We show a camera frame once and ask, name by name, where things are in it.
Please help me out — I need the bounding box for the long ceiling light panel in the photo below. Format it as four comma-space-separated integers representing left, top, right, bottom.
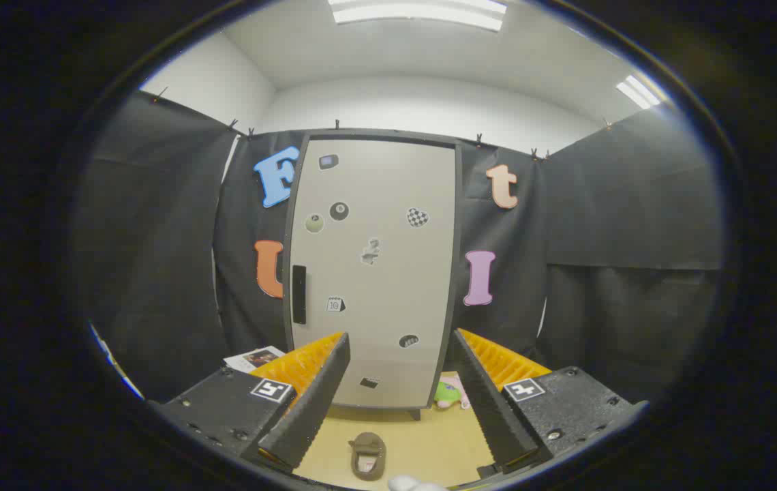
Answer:
327, 0, 508, 32

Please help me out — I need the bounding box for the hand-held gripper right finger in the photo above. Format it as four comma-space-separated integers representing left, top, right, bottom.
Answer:
448, 329, 650, 478

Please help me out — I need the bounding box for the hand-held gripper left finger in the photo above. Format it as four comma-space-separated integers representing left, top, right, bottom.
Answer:
150, 332, 351, 475

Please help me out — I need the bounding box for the black backdrop cloth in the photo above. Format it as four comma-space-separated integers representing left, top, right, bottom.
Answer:
72, 91, 727, 403

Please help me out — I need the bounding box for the dark grey shoe cabinet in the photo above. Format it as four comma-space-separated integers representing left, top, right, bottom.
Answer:
283, 128, 463, 420

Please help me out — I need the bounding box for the green and pink plush toy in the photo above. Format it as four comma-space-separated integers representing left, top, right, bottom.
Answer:
433, 374, 471, 410

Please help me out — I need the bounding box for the black cabinet door handle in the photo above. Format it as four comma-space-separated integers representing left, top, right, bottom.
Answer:
292, 265, 307, 325

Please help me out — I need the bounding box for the small ceiling light panel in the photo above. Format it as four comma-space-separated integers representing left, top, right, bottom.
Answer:
617, 74, 663, 110

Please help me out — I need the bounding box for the printed booklet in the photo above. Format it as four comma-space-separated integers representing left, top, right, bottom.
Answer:
224, 346, 287, 374

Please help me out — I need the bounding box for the brown fuzzy slipper shoe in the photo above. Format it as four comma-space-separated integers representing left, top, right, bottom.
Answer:
350, 432, 387, 481

